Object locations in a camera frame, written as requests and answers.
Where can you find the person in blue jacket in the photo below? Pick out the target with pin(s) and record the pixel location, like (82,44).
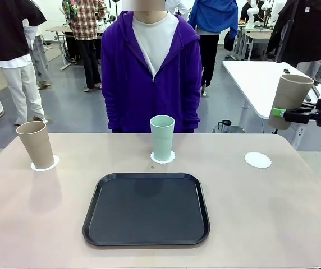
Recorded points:
(213,16)

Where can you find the person in plaid shirt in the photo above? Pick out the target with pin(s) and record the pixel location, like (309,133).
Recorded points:
(86,22)

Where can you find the person black top white trousers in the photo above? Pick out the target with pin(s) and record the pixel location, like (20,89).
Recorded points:
(9,28)

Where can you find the light green cup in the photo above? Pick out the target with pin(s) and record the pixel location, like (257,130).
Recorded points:
(162,140)

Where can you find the white scalloped coaster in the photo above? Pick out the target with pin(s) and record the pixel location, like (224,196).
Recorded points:
(163,161)
(257,160)
(55,163)

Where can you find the person in purple hoodie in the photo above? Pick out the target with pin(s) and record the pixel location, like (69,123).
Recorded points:
(126,61)

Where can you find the grey background desk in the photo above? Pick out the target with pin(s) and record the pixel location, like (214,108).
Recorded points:
(254,35)
(61,29)

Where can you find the person's left forearm purple sleeve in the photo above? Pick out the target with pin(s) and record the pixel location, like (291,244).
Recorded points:
(191,112)

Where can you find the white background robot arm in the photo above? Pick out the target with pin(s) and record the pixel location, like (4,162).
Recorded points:
(251,14)

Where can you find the person's right forearm purple sleeve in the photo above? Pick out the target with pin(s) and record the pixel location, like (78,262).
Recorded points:
(112,112)

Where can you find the person in grey trousers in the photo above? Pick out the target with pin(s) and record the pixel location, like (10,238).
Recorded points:
(40,56)

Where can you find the black coat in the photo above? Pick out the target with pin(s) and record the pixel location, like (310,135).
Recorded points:
(298,28)

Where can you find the black plastic tray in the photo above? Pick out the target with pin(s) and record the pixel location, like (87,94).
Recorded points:
(149,213)

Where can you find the tan cup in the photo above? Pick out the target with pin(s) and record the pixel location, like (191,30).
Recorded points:
(289,92)
(35,145)

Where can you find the white table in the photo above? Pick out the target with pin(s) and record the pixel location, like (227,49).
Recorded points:
(256,84)

